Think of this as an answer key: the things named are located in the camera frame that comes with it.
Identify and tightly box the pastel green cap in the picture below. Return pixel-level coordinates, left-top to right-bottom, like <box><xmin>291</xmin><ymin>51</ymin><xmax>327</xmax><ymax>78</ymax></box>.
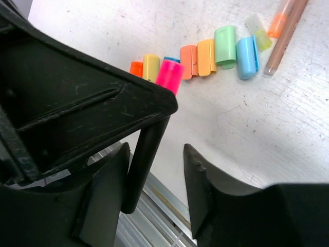
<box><xmin>214</xmin><ymin>25</ymin><xmax>236</xmax><ymax>69</ymax></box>

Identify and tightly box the pastel blue cap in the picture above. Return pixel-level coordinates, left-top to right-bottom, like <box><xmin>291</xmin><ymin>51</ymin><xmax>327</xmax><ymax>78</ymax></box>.
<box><xmin>236</xmin><ymin>35</ymin><xmax>260</xmax><ymax>80</ymax></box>

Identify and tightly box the pastel orange cap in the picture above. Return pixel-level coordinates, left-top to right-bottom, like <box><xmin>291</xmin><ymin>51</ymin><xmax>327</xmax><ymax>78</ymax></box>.
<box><xmin>197</xmin><ymin>39</ymin><xmax>217</xmax><ymax>77</ymax></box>

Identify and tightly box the black pink-capped highlighter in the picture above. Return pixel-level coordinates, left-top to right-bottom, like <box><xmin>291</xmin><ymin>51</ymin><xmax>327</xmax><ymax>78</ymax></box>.
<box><xmin>121</xmin><ymin>117</ymin><xmax>170</xmax><ymax>214</ymax></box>

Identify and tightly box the bright blue cap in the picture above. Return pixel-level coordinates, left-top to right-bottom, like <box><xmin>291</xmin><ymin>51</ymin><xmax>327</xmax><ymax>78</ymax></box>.
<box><xmin>163</xmin><ymin>56</ymin><xmax>180</xmax><ymax>63</ymax></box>

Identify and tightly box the clear orange pen cap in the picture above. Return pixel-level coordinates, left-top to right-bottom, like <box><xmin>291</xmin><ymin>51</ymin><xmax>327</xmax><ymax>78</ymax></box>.
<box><xmin>267</xmin><ymin>0</ymin><xmax>295</xmax><ymax>38</ymax></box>

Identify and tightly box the coral orange cap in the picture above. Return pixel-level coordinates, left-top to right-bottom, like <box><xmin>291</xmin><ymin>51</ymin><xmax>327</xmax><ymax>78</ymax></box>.
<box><xmin>180</xmin><ymin>45</ymin><xmax>198</xmax><ymax>80</ymax></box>

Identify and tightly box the neon orange cap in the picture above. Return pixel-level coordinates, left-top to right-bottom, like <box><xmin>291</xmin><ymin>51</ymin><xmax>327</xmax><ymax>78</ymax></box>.
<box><xmin>130</xmin><ymin>61</ymin><xmax>143</xmax><ymax>78</ymax></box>

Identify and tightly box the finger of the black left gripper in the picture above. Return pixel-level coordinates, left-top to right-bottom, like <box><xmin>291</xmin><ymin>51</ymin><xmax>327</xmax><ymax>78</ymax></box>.
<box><xmin>1</xmin><ymin>1</ymin><xmax>178</xmax><ymax>185</ymax></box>

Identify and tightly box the clear yellow pen cap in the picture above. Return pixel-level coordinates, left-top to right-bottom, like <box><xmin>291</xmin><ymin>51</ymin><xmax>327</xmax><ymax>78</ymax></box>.
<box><xmin>246</xmin><ymin>14</ymin><xmax>272</xmax><ymax>51</ymax></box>

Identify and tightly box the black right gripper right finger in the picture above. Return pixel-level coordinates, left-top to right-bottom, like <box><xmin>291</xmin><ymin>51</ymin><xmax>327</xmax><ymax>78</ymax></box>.
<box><xmin>184</xmin><ymin>144</ymin><xmax>328</xmax><ymax>246</ymax></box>

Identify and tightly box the thin orange pen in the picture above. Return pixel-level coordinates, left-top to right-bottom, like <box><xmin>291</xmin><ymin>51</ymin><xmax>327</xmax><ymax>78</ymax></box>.
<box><xmin>264</xmin><ymin>0</ymin><xmax>308</xmax><ymax>76</ymax></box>

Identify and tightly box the neon pink cap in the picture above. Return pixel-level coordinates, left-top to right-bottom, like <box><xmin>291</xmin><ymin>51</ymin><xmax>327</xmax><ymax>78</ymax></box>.
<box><xmin>155</xmin><ymin>60</ymin><xmax>185</xmax><ymax>95</ymax></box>

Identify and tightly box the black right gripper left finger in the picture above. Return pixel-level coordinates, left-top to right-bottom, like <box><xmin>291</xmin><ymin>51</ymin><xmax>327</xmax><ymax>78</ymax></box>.
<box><xmin>1</xmin><ymin>144</ymin><xmax>130</xmax><ymax>246</ymax></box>

